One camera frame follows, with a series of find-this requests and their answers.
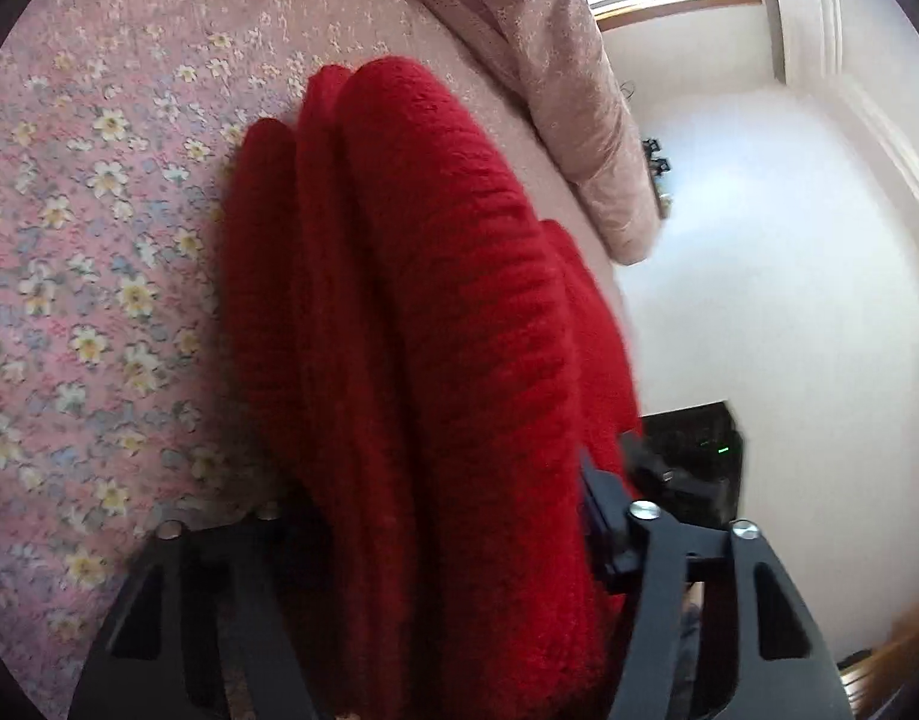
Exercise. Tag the dark items on cabinet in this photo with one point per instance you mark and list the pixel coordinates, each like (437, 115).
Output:
(659, 168)

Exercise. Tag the red knitted cardigan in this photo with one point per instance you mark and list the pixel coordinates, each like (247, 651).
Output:
(433, 363)

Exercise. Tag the pink floral bed sheet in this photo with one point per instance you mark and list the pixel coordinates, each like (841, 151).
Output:
(119, 120)

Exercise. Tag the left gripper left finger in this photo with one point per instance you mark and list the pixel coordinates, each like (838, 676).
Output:
(158, 653)

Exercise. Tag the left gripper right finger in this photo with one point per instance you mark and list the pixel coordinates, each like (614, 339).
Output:
(712, 625)

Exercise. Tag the pink crumpled duvet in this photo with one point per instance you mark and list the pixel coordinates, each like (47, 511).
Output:
(550, 55)

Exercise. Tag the black box with green light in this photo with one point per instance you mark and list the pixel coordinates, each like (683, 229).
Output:
(690, 462)

